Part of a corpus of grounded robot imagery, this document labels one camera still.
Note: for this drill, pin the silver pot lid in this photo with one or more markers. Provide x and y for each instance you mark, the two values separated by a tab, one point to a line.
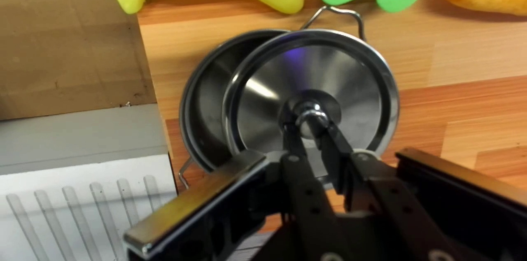
354	84

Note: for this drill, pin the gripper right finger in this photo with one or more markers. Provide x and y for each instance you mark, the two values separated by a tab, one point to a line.
444	211

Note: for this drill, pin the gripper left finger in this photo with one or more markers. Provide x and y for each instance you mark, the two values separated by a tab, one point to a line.
230	195

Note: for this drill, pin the white ribbed panel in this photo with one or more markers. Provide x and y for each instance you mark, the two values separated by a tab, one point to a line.
74	195

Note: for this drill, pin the silver pot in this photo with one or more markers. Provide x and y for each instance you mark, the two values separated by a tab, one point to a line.
206	100

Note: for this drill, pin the brown cardboard box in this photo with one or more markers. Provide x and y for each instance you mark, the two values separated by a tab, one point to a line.
66	34

